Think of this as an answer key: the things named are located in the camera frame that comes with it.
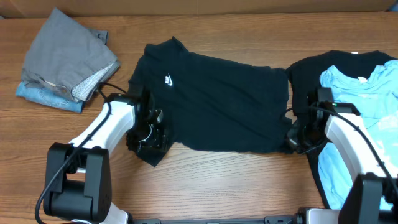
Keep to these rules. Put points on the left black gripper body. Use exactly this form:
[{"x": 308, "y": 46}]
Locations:
[{"x": 142, "y": 134}]

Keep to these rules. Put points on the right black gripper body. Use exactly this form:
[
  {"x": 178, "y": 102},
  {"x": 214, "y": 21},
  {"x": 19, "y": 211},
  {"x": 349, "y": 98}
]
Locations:
[{"x": 304, "y": 139}]

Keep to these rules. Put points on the black Nike t-shirt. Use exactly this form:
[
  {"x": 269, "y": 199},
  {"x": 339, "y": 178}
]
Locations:
[{"x": 212, "y": 104}]

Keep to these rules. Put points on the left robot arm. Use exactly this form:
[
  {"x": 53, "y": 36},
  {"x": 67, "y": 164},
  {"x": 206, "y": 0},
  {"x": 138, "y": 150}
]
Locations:
[{"x": 78, "y": 185}]

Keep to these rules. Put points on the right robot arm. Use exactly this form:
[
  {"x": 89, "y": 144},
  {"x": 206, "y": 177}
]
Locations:
[{"x": 373, "y": 196}]

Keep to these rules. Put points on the plain black t-shirt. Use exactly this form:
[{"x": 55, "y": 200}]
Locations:
[{"x": 304, "y": 76}]

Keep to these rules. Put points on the light blue t-shirt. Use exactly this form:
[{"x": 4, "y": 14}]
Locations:
[{"x": 376, "y": 99}]

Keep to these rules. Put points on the light blue folded jeans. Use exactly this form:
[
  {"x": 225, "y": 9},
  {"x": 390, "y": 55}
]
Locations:
[{"x": 46, "y": 97}]

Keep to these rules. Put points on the grey folded shorts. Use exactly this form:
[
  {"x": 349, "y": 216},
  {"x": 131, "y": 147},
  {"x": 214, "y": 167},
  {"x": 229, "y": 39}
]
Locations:
[{"x": 68, "y": 59}]

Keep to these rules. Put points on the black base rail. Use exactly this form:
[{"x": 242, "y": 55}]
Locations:
[{"x": 214, "y": 220}]

